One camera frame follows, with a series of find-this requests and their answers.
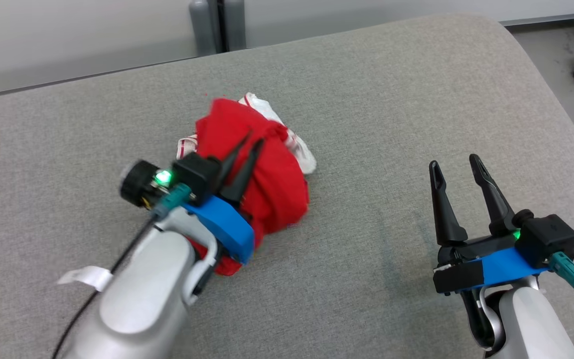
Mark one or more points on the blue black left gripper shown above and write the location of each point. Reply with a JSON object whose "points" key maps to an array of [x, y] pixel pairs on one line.
{"points": [[227, 227]]}

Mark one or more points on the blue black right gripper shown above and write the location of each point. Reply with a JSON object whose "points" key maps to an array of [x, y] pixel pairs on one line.
{"points": [[471, 271]]}

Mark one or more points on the red white basketball jersey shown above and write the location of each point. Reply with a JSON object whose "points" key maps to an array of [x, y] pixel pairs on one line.
{"points": [[272, 174]]}

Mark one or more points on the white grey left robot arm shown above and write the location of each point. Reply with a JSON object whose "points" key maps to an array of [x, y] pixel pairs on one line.
{"points": [[142, 299]]}

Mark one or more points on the black round left gripper motor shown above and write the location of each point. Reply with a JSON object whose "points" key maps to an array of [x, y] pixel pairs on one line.
{"points": [[137, 183]]}

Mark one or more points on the grey rounded partition bumper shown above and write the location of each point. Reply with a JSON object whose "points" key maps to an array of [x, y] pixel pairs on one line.
{"points": [[203, 25], [235, 22]]}

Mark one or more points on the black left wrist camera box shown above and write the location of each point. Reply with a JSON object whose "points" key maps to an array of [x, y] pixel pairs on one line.
{"points": [[196, 174]]}

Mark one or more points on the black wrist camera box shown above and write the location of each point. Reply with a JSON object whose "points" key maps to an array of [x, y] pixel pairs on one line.
{"points": [[548, 239], [196, 174]]}

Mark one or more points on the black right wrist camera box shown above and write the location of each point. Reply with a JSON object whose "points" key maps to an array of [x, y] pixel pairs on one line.
{"points": [[548, 239]]}

